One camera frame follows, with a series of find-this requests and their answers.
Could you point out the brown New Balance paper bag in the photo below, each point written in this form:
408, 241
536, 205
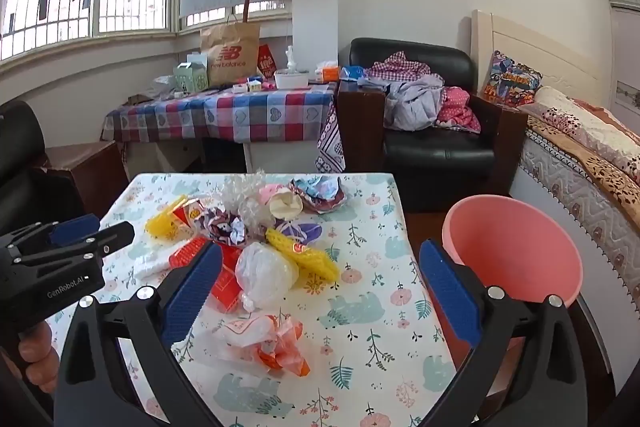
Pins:
231, 50

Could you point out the pink red garment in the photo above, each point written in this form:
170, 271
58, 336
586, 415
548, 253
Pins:
455, 112

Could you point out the orange white plastic bag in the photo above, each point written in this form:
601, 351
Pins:
265, 341

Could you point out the green carton box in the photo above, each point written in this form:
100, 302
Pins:
191, 77

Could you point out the red snack wrapper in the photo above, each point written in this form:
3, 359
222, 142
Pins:
226, 289

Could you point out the floral beige blanket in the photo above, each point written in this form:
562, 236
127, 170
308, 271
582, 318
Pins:
606, 149

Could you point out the cream bed headboard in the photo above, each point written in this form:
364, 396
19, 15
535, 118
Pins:
561, 68

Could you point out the orange box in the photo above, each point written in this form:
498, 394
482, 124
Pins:
328, 71

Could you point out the red packet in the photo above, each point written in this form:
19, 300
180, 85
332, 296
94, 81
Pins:
265, 61

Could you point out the clear bubble wrap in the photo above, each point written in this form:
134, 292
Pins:
240, 195

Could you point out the white tissue box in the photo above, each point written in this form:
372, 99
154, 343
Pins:
290, 79

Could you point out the plaid checkered tablecloth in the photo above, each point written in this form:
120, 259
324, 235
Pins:
260, 116

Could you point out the blue packet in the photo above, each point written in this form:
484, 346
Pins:
352, 73

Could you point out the purple wrapper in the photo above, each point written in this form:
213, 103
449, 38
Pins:
303, 232

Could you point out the red pink patterned cloth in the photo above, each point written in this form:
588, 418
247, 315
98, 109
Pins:
330, 157

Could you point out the dark wooden side cabinet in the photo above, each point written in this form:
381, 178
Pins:
360, 114

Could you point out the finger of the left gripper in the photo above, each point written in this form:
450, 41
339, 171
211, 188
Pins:
96, 246
71, 232

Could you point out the colourful comic pillow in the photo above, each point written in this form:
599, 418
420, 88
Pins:
510, 83

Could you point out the floral animal print tablecloth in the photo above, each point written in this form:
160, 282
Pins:
374, 345

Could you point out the pink paper cup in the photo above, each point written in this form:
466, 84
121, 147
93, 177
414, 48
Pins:
281, 201

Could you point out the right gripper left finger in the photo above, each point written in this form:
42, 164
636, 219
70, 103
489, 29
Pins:
94, 385

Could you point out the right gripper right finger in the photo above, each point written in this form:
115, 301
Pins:
547, 387

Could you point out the checkered red shirt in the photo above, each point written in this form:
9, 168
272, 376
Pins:
397, 67

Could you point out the low brown wooden cabinet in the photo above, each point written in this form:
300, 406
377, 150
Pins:
94, 169

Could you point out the bed with quilted mattress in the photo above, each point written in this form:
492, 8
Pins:
608, 243

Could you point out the pink plastic trash bin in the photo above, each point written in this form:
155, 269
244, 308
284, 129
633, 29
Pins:
497, 241

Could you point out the left hand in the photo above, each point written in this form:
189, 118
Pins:
41, 358

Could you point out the black leather armchair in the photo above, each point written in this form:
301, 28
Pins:
435, 167

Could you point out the blue red wrapper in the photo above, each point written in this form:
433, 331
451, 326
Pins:
321, 194

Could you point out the grey lilac clothes pile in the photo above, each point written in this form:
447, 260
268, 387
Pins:
409, 105

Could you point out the yellow foam fruit net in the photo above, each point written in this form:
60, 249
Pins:
168, 222

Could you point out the red white paper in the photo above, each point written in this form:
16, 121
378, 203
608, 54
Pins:
221, 226

